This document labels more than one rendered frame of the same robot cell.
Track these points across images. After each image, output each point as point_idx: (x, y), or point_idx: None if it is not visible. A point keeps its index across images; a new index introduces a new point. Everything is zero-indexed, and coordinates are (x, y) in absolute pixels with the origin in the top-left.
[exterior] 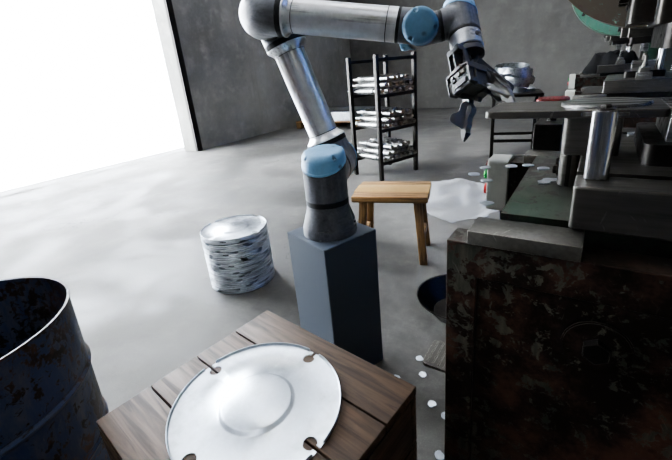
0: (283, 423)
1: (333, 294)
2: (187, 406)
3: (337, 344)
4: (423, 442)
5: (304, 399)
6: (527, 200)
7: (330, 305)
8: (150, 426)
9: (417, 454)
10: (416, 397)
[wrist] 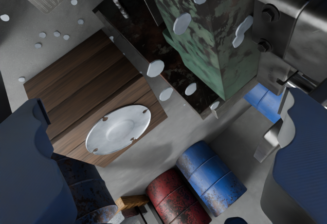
0: (134, 120)
1: (8, 110)
2: (111, 149)
3: (0, 75)
4: (62, 7)
5: (127, 116)
6: (233, 79)
7: (9, 106)
8: (114, 154)
9: (69, 14)
10: None
